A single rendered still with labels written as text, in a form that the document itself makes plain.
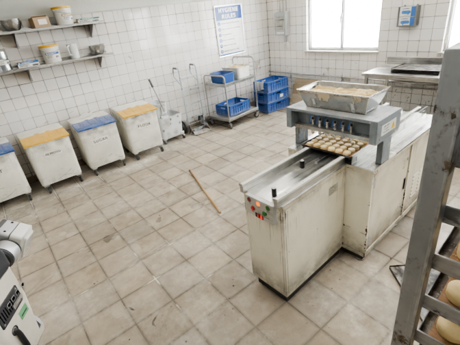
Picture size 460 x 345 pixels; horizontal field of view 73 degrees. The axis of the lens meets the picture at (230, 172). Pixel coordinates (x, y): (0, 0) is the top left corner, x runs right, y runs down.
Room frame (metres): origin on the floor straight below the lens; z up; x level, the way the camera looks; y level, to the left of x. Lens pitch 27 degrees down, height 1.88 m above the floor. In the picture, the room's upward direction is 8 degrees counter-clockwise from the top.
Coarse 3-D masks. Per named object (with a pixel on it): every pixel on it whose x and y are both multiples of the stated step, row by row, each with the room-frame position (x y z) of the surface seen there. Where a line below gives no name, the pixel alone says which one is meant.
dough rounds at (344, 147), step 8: (320, 136) 2.30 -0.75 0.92; (312, 144) 2.18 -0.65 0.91; (320, 144) 2.17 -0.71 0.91; (328, 144) 2.12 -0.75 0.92; (336, 144) 2.10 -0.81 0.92; (344, 144) 2.08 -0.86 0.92; (352, 144) 2.09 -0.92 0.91; (360, 144) 2.04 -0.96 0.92; (368, 144) 2.06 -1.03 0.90; (336, 152) 2.00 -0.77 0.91; (344, 152) 1.95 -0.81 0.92; (352, 152) 1.97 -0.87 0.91
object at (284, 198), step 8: (408, 112) 2.62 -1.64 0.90; (416, 112) 2.67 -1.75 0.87; (400, 120) 2.47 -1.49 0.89; (336, 160) 1.89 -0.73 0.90; (344, 160) 1.93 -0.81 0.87; (320, 168) 1.80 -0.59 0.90; (328, 168) 1.81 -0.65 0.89; (336, 168) 1.87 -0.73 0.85; (312, 176) 1.72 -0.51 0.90; (320, 176) 1.76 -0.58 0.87; (296, 184) 1.64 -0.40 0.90; (304, 184) 1.65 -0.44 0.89; (312, 184) 1.70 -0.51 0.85; (288, 192) 1.56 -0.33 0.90; (296, 192) 1.61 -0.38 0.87; (280, 200) 1.51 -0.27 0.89; (288, 200) 1.56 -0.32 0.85
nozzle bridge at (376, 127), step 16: (288, 112) 2.33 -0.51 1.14; (304, 112) 2.21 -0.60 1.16; (320, 112) 2.11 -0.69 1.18; (336, 112) 2.06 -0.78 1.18; (384, 112) 1.94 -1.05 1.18; (400, 112) 1.98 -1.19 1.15; (304, 128) 2.26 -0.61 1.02; (320, 128) 2.14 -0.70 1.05; (336, 128) 2.09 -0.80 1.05; (368, 128) 1.91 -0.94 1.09; (384, 128) 1.84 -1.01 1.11; (384, 144) 1.86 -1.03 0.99; (384, 160) 1.87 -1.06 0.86
